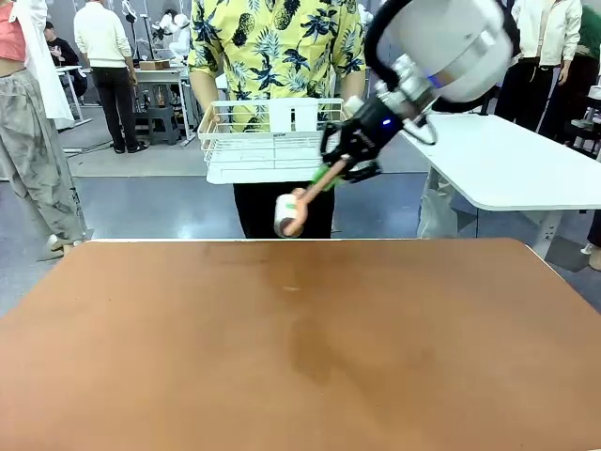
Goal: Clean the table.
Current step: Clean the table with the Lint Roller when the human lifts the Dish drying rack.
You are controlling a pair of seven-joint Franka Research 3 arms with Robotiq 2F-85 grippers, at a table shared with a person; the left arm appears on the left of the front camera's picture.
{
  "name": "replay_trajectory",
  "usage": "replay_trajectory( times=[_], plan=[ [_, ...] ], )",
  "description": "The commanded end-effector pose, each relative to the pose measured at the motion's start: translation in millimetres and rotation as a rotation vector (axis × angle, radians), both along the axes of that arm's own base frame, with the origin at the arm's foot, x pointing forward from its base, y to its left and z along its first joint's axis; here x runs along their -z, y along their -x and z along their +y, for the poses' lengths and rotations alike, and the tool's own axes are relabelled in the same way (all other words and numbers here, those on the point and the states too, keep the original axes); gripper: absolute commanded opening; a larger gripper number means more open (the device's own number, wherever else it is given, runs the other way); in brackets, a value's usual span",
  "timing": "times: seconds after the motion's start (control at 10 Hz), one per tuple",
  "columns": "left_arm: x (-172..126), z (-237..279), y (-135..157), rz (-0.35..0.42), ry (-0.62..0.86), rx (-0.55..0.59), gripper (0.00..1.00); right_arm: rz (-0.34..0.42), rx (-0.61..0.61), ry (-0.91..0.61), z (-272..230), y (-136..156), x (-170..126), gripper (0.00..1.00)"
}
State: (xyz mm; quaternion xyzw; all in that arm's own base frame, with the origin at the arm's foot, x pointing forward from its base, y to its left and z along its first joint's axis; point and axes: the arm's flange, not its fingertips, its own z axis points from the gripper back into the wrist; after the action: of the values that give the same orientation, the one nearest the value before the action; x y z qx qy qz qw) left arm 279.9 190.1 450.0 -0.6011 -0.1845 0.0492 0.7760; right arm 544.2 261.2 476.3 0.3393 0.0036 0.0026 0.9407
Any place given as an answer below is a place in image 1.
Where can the white side table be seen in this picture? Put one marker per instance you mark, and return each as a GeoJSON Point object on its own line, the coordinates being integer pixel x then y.
{"type": "Point", "coordinates": [507, 155]}

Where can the white cutlery holder cup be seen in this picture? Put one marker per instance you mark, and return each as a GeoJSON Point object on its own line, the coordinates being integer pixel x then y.
{"type": "Point", "coordinates": [292, 116]}

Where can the person's left hand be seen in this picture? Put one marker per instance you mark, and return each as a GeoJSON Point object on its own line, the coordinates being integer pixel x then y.
{"type": "Point", "coordinates": [355, 104]}

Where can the grey step stool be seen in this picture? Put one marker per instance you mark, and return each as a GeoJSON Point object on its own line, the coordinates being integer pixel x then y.
{"type": "Point", "coordinates": [162, 124]}

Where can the seated person in black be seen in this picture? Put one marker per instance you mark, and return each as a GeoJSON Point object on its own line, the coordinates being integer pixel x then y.
{"type": "Point", "coordinates": [63, 56]}

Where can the person in pink top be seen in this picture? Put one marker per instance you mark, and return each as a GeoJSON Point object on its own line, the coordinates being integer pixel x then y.
{"type": "Point", "coordinates": [33, 122]}

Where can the person in yellow pineapple shirt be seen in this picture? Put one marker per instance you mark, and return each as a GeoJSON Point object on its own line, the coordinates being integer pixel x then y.
{"type": "Point", "coordinates": [277, 94]}

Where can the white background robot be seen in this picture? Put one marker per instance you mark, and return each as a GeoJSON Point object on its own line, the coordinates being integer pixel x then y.
{"type": "Point", "coordinates": [171, 33]}

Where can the person in white sweater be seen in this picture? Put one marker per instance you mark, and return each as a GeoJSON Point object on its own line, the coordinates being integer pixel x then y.
{"type": "Point", "coordinates": [110, 70]}

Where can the small white desk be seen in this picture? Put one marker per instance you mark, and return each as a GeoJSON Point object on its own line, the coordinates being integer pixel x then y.
{"type": "Point", "coordinates": [70, 94]}

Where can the white background desk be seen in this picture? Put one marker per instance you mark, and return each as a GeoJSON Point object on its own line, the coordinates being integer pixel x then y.
{"type": "Point", "coordinates": [164, 77]}

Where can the person's left forearm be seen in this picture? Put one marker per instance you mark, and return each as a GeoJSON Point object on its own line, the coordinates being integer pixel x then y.
{"type": "Point", "coordinates": [353, 84]}

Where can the brown cardboard box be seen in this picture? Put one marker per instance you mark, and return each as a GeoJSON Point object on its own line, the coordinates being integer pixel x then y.
{"type": "Point", "coordinates": [154, 65]}

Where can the person's right hand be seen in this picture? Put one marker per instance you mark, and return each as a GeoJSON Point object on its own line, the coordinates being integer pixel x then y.
{"type": "Point", "coordinates": [211, 121]}

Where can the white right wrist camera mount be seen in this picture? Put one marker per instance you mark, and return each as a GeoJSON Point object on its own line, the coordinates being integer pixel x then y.
{"type": "Point", "coordinates": [420, 129]}

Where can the person's right forearm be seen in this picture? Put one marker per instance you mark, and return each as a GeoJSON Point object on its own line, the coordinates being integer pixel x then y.
{"type": "Point", "coordinates": [203, 94]}

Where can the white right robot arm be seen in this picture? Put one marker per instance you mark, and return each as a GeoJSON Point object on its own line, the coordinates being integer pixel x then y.
{"type": "Point", "coordinates": [451, 47]}

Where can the person in white jacket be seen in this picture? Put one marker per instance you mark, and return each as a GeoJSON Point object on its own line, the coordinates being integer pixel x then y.
{"type": "Point", "coordinates": [535, 56]}

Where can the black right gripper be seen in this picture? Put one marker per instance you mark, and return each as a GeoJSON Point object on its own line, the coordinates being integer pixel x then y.
{"type": "Point", "coordinates": [375, 129]}

